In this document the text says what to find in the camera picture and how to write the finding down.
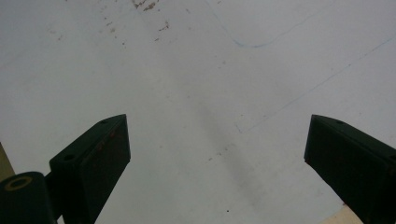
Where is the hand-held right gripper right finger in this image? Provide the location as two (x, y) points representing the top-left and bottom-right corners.
(304, 114), (396, 224)

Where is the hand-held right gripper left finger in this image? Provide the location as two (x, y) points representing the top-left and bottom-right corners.
(48, 113), (132, 224)

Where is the white table mat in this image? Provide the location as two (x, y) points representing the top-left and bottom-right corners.
(0, 0), (396, 224)

